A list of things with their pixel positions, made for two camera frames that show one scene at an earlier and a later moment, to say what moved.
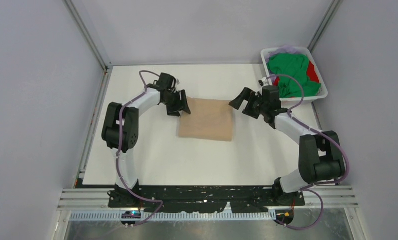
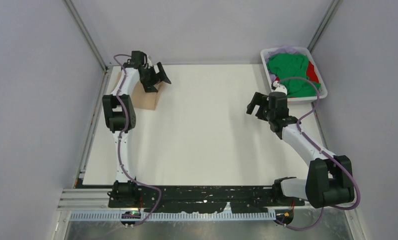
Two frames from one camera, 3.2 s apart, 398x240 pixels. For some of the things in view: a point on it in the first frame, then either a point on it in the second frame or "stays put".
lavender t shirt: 282,50 stays put
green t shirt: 294,65 stays put
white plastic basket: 292,70 stays put
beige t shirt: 209,119 -> 144,100
